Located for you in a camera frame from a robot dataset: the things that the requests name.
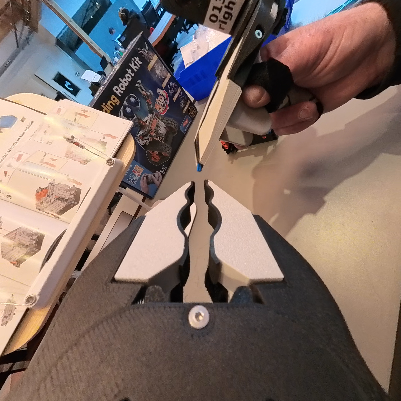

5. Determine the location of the person's right hand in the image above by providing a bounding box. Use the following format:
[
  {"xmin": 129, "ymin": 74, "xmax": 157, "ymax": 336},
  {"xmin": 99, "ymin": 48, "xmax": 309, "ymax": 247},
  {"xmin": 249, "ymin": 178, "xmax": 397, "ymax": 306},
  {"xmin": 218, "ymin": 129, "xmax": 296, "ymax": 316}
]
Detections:
[{"xmin": 243, "ymin": 3, "xmax": 397, "ymax": 136}]

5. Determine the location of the dark blue robot kit box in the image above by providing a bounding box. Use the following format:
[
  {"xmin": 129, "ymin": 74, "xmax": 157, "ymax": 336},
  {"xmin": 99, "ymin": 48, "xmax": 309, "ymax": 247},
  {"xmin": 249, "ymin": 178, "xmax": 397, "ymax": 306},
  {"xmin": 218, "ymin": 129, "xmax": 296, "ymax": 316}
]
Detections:
[{"xmin": 89, "ymin": 31, "xmax": 198, "ymax": 199}]

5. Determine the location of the grey and orange block model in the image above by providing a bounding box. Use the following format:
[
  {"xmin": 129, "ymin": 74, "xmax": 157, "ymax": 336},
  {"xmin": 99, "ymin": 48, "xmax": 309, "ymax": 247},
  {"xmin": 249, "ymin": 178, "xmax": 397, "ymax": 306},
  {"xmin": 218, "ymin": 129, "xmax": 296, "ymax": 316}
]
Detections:
[{"xmin": 220, "ymin": 129, "xmax": 279, "ymax": 154}]

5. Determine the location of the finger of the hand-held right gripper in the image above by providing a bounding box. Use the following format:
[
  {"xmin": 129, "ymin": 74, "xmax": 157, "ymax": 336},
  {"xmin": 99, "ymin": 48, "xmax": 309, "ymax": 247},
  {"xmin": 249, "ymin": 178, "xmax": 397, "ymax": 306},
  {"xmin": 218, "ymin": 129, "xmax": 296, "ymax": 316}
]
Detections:
[
  {"xmin": 194, "ymin": 34, "xmax": 249, "ymax": 161},
  {"xmin": 198, "ymin": 79, "xmax": 272, "ymax": 165}
]

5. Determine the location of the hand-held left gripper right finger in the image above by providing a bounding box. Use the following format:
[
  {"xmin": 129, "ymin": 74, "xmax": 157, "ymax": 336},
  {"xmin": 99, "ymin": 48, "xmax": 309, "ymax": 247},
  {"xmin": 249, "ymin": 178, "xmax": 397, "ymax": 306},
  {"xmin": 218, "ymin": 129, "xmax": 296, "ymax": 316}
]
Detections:
[{"xmin": 204, "ymin": 180, "xmax": 285, "ymax": 303}]

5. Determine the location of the blue storage bin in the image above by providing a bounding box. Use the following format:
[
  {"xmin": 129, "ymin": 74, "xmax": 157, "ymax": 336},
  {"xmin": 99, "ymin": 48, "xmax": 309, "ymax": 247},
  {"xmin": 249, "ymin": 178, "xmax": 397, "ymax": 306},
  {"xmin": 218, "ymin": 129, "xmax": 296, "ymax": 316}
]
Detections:
[{"xmin": 174, "ymin": 36, "xmax": 234, "ymax": 101}]

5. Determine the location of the small black display screen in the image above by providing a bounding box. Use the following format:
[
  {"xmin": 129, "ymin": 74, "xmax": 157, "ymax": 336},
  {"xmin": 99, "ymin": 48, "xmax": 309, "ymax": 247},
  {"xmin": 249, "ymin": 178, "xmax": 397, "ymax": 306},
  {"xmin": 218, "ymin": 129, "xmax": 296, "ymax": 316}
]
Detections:
[{"xmin": 53, "ymin": 72, "xmax": 81, "ymax": 96}]

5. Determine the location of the building instruction booklet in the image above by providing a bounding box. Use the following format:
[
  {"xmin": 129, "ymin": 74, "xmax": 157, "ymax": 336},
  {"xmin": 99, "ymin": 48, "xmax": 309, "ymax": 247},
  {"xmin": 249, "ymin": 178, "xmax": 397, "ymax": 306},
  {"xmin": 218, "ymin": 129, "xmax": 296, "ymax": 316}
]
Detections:
[{"xmin": 0, "ymin": 98, "xmax": 134, "ymax": 328}]

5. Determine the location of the white and wooden book stand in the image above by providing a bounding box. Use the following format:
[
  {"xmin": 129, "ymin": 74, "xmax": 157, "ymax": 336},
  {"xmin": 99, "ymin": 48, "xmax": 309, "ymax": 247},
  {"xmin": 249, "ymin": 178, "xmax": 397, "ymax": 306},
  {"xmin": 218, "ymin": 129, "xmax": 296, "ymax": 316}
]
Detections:
[{"xmin": 0, "ymin": 92, "xmax": 163, "ymax": 356}]

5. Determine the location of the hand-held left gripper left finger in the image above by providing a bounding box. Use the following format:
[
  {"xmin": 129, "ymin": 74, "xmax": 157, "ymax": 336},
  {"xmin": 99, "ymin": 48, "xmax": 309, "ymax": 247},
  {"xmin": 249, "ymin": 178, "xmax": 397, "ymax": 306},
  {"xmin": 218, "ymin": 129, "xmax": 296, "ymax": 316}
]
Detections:
[{"xmin": 114, "ymin": 181, "xmax": 198, "ymax": 302}]

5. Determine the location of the person's right forearm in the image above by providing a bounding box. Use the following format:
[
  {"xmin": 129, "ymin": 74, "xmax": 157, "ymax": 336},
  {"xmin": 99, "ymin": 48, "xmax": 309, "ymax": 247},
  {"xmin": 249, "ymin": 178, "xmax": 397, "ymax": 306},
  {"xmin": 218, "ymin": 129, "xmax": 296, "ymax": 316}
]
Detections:
[{"xmin": 355, "ymin": 0, "xmax": 401, "ymax": 101}]

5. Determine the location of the clear plastic bag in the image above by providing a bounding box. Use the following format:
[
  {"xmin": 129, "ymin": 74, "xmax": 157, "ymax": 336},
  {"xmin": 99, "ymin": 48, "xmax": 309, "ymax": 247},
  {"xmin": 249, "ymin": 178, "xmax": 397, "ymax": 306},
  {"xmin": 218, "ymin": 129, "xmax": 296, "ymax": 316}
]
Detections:
[{"xmin": 180, "ymin": 24, "xmax": 232, "ymax": 68}]

